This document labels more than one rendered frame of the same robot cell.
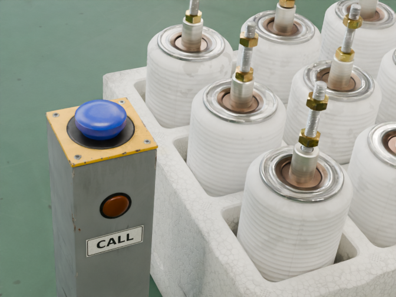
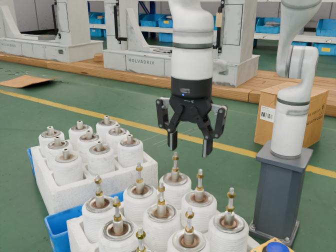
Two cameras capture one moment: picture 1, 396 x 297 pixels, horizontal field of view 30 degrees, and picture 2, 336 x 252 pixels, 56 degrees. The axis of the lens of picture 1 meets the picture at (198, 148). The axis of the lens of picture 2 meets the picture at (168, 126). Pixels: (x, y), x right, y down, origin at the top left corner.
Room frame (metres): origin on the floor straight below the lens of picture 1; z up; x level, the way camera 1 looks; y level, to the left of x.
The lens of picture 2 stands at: (0.69, 0.52, 0.75)
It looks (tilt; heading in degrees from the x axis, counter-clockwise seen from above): 22 degrees down; 267
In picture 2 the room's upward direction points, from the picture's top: straight up
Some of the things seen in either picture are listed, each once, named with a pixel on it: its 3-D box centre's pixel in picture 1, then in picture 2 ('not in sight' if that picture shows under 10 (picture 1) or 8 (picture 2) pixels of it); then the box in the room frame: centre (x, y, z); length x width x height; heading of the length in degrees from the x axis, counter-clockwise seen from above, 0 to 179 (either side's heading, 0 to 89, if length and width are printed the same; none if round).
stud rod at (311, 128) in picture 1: (313, 121); (230, 202); (0.51, -0.09, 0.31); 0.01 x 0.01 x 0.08
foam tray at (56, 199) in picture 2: not in sight; (93, 174); (0.93, -0.62, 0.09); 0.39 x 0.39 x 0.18; 28
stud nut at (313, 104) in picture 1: (317, 101); (231, 194); (0.51, -0.09, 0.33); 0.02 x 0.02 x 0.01; 18
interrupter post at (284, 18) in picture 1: (284, 17); (118, 225); (0.77, -0.08, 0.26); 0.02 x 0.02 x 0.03
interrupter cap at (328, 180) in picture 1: (301, 174); (228, 222); (0.51, -0.09, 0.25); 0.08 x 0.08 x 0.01
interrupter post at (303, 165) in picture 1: (303, 162); (229, 218); (0.51, -0.09, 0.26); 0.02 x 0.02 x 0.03
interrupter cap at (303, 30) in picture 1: (282, 27); (118, 229); (0.77, -0.08, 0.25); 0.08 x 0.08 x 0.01
